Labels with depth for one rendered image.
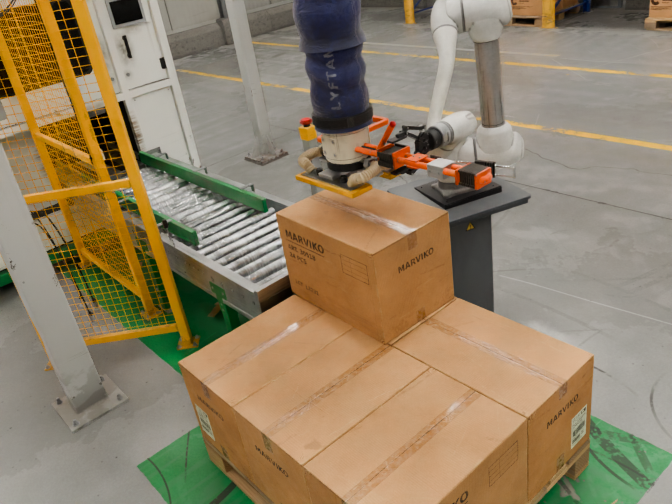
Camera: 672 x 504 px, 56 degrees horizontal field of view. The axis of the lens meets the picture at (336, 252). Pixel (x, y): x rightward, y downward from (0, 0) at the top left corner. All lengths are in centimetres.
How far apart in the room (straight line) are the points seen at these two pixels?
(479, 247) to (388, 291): 90
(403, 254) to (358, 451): 73
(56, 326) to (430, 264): 176
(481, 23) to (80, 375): 244
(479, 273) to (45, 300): 204
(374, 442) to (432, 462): 20
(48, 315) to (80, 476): 73
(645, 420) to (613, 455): 25
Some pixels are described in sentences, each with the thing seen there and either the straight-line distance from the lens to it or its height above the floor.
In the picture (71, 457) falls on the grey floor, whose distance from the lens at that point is 329.
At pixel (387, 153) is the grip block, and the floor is 125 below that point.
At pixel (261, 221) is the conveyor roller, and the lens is 356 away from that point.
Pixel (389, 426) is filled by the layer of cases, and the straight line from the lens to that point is 212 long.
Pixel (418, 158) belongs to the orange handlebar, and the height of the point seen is 125.
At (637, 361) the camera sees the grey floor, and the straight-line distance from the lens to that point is 326.
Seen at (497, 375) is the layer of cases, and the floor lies 54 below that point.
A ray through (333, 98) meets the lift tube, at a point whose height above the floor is 144.
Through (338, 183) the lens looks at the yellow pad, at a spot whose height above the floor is 113.
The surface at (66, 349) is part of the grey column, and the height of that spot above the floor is 38.
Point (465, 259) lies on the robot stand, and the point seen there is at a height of 44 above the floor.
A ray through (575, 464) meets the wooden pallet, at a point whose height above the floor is 9.
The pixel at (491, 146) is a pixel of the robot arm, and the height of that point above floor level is 99.
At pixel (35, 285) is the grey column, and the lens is 314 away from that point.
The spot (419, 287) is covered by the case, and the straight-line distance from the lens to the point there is 247.
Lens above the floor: 203
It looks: 29 degrees down
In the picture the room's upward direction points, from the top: 10 degrees counter-clockwise
